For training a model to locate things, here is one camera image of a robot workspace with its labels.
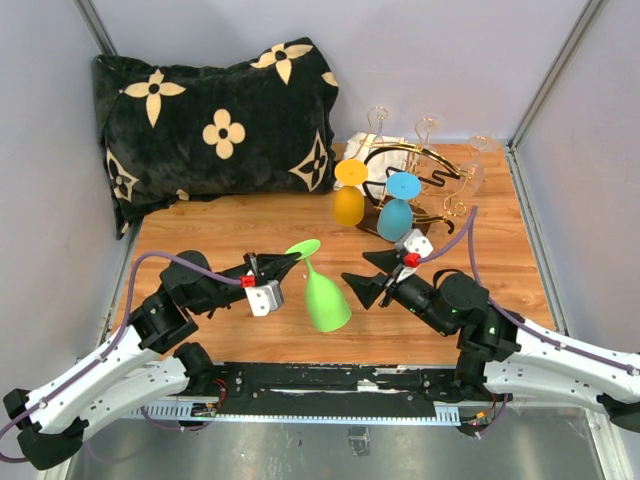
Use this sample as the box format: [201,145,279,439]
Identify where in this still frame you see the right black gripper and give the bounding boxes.
[340,248,451,336]

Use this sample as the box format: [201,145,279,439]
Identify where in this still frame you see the green plastic goblet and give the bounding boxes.
[286,239,352,333]

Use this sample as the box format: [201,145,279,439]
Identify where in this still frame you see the purple cable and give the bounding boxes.
[414,205,640,376]
[0,250,251,464]

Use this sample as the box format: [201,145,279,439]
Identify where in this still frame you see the black floral plush pillow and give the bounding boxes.
[92,37,339,237]

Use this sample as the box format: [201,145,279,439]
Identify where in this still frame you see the short clear wine glass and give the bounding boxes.
[408,113,443,177]

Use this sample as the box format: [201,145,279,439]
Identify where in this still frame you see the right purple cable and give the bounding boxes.
[414,205,640,376]

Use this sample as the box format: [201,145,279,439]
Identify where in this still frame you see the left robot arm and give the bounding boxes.
[1,250,301,470]

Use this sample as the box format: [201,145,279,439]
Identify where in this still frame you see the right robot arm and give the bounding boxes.
[341,250,639,432]

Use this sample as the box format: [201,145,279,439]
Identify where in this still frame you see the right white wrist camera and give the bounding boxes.
[393,229,433,283]

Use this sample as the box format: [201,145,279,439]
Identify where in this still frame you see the blue plastic goblet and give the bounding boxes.
[377,172,422,242]

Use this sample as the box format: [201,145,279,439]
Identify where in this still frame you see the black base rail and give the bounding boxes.
[182,362,497,422]

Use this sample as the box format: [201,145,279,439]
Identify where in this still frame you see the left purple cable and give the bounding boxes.
[0,250,251,464]

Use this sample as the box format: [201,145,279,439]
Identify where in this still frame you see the gold and black wine glass rack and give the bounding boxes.
[356,106,469,235]

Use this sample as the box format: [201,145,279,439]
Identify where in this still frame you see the yellow plastic goblet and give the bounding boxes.
[333,159,368,226]

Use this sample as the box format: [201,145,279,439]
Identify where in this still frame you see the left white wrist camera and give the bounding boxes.
[245,280,284,317]

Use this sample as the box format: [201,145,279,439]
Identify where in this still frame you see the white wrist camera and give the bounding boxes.
[245,280,284,317]
[393,229,433,283]

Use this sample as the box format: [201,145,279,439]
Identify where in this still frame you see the folded cream cloth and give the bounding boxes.
[339,132,408,199]

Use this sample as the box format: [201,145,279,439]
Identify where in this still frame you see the tall clear champagne flute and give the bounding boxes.
[459,133,499,197]

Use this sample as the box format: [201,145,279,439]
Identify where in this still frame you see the brown tinted clear goblet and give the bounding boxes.
[368,109,388,145]

